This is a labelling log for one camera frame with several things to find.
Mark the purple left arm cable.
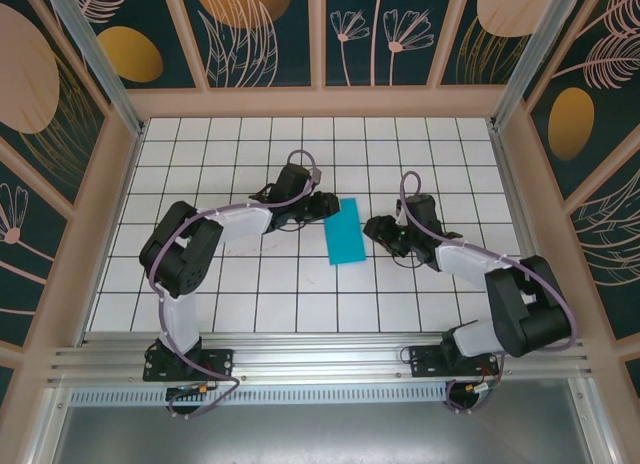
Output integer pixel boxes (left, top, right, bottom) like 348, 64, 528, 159
147, 148, 321, 421

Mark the aluminium mounting rail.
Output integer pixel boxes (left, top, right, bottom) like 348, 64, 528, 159
47, 332, 594, 385

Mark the aluminium frame bar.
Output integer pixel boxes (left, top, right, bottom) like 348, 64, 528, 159
27, 383, 76, 464
567, 376, 619, 464

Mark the grey metal panel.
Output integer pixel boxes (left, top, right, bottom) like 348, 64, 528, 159
49, 378, 601, 464

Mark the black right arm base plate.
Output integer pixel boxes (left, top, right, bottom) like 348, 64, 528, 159
408, 343, 500, 381

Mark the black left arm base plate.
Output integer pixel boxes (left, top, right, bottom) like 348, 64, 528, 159
143, 347, 235, 383

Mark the aluminium side rail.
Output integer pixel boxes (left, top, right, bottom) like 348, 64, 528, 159
487, 126, 566, 338

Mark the aluminium corner post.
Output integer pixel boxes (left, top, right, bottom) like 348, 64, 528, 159
40, 0, 147, 138
489, 0, 599, 131

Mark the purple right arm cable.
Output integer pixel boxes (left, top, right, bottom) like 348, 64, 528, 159
397, 171, 584, 415

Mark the slotted grey cable duct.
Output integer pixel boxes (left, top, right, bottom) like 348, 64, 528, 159
69, 386, 451, 406

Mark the teal cloth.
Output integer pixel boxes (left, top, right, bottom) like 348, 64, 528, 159
323, 197, 369, 268

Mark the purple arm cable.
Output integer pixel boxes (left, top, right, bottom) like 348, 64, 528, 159
397, 171, 584, 415
147, 148, 321, 421

